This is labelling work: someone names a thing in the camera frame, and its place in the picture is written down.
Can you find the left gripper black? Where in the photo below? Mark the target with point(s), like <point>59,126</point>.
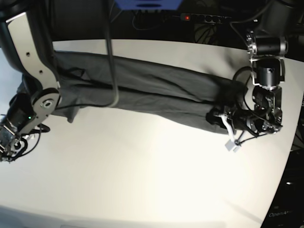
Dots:
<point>270,121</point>

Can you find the grey T-shirt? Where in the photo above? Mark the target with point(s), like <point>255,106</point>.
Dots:
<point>184,96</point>

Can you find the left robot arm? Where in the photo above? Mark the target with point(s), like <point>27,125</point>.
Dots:
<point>267,45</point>

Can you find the black power strip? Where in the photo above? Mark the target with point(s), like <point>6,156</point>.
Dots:
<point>204,18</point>

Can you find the black box with lettering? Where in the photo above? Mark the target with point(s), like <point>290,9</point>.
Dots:
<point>287,207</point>

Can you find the blue plastic bin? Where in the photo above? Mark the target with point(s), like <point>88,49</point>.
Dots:
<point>148,4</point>

